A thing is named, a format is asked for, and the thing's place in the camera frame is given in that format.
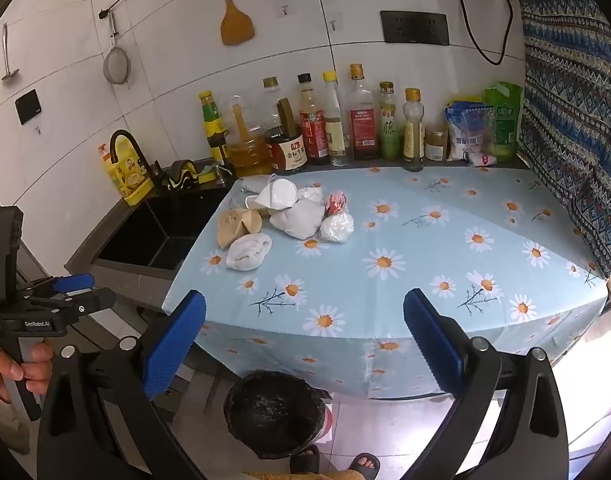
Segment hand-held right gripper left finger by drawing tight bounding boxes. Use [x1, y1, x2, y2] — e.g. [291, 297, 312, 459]
[36, 289, 209, 480]

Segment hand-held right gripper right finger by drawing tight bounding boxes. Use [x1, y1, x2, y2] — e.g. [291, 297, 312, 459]
[403, 287, 576, 480]

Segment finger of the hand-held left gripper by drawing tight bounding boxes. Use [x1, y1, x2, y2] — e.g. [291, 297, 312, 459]
[18, 273, 95, 299]
[30, 287, 117, 321]

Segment white towel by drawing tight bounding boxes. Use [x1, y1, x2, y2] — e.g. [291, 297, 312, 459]
[226, 232, 274, 272]

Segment black woven waste bin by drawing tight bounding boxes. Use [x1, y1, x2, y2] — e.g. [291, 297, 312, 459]
[224, 371, 326, 461]

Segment brown paper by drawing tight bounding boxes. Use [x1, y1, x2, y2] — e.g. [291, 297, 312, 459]
[217, 208, 264, 250]

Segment clear plastic cup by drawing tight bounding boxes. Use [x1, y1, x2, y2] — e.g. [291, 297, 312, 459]
[236, 177, 266, 198]

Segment red yellow wrapper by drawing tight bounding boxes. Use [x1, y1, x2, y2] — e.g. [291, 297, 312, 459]
[326, 190, 350, 216]

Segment white cup-shaped face mask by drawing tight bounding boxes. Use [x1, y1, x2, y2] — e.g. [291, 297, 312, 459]
[246, 177, 299, 212]

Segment person's left forearm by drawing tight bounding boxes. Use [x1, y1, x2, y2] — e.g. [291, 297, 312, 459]
[0, 387, 31, 456]

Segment black kitchen sink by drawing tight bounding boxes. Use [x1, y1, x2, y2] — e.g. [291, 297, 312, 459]
[93, 187, 234, 273]

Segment daisy print blue tablecloth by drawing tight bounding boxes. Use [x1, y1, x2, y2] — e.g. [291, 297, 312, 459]
[162, 164, 610, 401]

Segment yellow dish soap bottle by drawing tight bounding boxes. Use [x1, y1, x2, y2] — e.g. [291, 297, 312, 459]
[98, 142, 155, 207]

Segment person's right foot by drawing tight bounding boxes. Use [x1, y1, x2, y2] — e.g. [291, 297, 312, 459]
[346, 452, 383, 476]

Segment person's foot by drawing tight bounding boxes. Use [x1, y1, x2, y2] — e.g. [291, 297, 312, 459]
[346, 452, 383, 476]
[290, 444, 321, 475]

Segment black faucet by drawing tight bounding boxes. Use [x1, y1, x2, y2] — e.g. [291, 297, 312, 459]
[109, 129, 164, 191]

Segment yellow black cloth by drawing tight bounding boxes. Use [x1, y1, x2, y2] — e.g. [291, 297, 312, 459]
[166, 159, 206, 192]

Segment yellow green sponge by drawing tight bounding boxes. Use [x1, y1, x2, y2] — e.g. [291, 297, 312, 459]
[198, 162, 226, 185]

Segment person's left foot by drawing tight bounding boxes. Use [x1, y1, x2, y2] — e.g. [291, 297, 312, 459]
[290, 444, 321, 475]

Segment mustard trousers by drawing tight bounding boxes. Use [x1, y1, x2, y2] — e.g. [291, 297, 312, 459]
[246, 469, 351, 480]

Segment small glass jar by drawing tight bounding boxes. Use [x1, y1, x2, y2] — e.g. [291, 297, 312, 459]
[424, 127, 449, 162]

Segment metal ladle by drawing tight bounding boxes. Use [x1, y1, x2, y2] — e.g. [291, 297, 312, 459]
[0, 22, 20, 82]

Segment green label dark bottle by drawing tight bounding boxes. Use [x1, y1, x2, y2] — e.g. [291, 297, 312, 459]
[198, 91, 230, 166]

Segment small yellow cap bottle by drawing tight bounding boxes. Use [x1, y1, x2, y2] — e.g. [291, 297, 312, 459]
[401, 88, 426, 172]

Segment white blue plastic bag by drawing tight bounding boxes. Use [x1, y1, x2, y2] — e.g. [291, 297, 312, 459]
[444, 99, 496, 162]

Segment dark sauce jug red label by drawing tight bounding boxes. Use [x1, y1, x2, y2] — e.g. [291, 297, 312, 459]
[260, 76, 310, 173]

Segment metal mesh strainer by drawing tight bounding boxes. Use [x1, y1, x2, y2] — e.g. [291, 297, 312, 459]
[102, 10, 132, 90]

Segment green drink bottle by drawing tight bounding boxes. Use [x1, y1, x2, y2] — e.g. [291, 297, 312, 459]
[377, 81, 403, 161]

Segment gold cap red label bottle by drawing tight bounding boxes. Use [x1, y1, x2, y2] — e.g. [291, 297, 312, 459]
[346, 63, 381, 161]

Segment green plastic bag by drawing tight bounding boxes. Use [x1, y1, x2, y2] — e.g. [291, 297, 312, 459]
[483, 82, 525, 161]

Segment yellow cap clear bottle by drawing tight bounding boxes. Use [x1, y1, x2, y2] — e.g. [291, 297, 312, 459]
[321, 70, 351, 167]

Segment black cap red label bottle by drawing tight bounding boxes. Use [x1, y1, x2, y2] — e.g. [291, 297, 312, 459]
[296, 73, 332, 166]

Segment blue patterned curtain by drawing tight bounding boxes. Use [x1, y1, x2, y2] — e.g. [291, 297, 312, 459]
[508, 0, 611, 281]

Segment wooden spatula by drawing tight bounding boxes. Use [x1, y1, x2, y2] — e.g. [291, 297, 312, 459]
[212, 0, 256, 47]

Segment small black wall switch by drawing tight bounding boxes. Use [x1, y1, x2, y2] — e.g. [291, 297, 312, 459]
[14, 89, 41, 125]

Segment black wall socket panel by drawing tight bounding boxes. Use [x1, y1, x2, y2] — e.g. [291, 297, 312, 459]
[379, 10, 450, 47]

